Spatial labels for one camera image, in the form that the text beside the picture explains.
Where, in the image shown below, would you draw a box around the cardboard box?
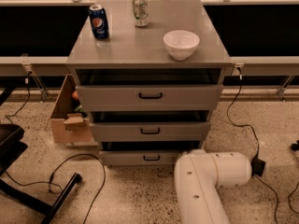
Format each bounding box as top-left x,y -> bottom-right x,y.
50,75 -> 93,144

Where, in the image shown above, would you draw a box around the black chair base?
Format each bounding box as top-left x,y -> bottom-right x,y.
0,123 -> 83,224

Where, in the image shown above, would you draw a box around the grey middle drawer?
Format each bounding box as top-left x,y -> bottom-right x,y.
90,122 -> 210,142

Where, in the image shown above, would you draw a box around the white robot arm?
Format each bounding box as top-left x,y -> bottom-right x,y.
174,149 -> 251,224

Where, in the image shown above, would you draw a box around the white ceramic bowl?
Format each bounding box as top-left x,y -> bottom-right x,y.
164,30 -> 200,61

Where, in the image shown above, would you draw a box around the grey top drawer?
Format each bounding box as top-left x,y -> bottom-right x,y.
77,85 -> 222,112

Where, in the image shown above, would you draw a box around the black caster wheel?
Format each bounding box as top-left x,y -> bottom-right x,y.
291,140 -> 299,151

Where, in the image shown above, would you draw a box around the black right cable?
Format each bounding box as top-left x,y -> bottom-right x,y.
225,73 -> 279,224

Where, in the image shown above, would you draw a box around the white green soda can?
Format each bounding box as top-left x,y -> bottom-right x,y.
133,0 -> 149,27

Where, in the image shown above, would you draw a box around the orange fruit in box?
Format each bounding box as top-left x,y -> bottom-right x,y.
71,91 -> 79,101

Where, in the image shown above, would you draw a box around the blue Pepsi can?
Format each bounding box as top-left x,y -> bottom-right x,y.
89,5 -> 109,39

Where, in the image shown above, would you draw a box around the grey drawer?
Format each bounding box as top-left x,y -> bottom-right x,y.
98,140 -> 204,167
77,85 -> 222,112
90,122 -> 210,142

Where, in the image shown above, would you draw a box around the grey bottom drawer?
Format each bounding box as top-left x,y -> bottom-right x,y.
98,140 -> 204,167

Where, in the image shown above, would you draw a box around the grey drawer cabinet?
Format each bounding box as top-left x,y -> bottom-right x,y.
65,0 -> 233,156

